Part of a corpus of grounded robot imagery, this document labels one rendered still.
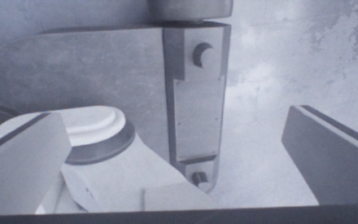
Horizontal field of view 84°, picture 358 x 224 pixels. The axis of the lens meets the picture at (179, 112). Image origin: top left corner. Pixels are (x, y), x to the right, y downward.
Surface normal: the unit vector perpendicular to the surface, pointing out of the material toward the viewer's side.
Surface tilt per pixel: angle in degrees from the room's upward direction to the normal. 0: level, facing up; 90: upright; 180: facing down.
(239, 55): 0
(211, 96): 0
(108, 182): 90
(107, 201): 90
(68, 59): 0
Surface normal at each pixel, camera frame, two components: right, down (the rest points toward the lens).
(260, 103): 0.22, 0.46
